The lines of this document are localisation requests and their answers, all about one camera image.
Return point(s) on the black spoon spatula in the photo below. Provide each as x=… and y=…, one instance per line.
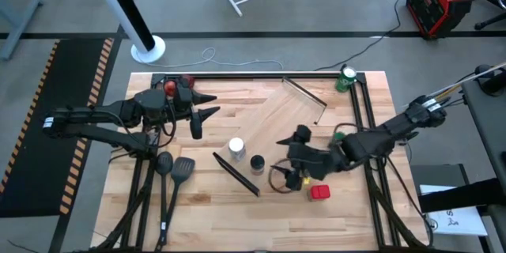
x=164, y=163

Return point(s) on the white paper bag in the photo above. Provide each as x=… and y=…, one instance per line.
x=454, y=221

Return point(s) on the thin white rod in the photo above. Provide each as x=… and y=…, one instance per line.
x=474, y=76

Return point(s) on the black mat orange stripes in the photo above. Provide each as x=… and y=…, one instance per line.
x=47, y=126

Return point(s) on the white black pole stand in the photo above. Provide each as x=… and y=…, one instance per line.
x=118, y=6

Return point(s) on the grey desk leg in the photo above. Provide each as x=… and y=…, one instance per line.
x=16, y=27

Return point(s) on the black bar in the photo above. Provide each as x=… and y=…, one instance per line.
x=462, y=195

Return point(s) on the red black tool box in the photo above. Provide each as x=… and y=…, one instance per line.
x=435, y=0

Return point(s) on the dark side table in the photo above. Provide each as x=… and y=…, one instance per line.
x=486, y=126

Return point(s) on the black-lid orange spice jar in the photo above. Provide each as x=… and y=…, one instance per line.
x=257, y=163

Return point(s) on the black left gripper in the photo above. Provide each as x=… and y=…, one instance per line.
x=183, y=103

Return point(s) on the dark grey box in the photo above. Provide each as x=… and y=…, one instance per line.
x=431, y=174

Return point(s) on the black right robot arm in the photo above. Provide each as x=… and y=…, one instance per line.
x=375, y=142

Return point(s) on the green soda can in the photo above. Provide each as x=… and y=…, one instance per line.
x=346, y=79

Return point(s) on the red block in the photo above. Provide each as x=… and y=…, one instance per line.
x=319, y=192

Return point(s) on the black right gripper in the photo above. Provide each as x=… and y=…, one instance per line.
x=316, y=164

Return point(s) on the black aluminium table frame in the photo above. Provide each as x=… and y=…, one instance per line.
x=257, y=75

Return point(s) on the black slotted spatula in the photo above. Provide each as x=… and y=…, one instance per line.
x=182, y=170

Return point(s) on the wooden shelf black metal frame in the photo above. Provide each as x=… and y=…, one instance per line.
x=276, y=118

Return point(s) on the black round clamp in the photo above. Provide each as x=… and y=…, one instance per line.
x=496, y=83

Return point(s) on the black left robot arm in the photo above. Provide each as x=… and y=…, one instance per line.
x=99, y=112

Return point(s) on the white-lid bagel seasoning jar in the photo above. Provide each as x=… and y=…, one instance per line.
x=237, y=148

